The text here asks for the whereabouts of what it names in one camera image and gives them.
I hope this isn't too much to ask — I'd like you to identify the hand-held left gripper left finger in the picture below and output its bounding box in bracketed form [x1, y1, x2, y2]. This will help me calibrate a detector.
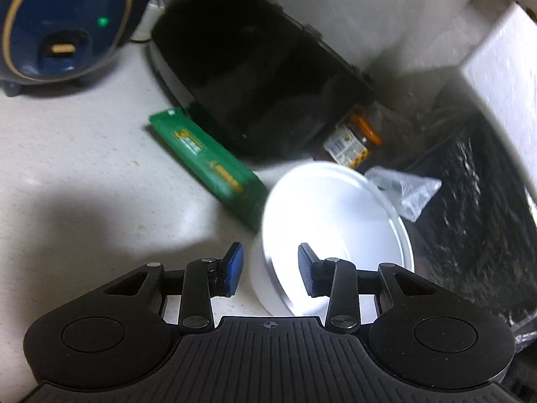
[63, 242, 245, 333]

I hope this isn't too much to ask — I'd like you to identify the orange lid glass jar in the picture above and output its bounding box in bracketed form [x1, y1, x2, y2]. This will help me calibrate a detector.
[323, 111, 384, 169]

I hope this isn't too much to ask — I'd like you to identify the blue rice cooker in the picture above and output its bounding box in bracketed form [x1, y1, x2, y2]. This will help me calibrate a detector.
[0, 0, 169, 98]

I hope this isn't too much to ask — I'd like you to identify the clear plastic bag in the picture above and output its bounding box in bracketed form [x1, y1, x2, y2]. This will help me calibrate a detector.
[364, 166, 443, 222]

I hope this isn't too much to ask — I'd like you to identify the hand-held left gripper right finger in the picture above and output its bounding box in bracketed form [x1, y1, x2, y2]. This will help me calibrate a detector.
[297, 243, 476, 334]

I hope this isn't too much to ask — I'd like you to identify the white foam box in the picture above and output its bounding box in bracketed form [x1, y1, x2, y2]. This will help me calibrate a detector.
[459, 0, 537, 215]

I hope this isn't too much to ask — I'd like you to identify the black countertop oven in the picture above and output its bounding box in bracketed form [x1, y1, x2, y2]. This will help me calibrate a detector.
[403, 92, 537, 339]

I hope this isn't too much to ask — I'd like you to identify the white disposable bowl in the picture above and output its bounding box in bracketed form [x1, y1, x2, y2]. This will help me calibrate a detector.
[249, 160, 416, 318]

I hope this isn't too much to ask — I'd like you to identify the black rice cooker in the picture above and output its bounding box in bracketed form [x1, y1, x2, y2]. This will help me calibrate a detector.
[149, 0, 377, 163]

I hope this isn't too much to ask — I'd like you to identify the green snack packet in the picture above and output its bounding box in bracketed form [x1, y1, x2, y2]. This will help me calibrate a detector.
[149, 107, 269, 231]

